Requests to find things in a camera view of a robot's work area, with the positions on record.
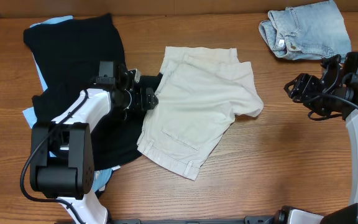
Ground beige shorts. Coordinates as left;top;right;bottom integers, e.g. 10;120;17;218
137;47;264;180

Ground black garment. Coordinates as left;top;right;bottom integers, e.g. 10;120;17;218
24;14;147;170

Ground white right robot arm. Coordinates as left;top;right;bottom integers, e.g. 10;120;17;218
269;52;358;223

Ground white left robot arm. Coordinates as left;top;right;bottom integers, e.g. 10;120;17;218
20;67;162;223

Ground light blue denim shorts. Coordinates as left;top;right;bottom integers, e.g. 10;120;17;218
259;1;352;60

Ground light blue garment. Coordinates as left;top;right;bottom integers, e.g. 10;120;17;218
23;16;121;196

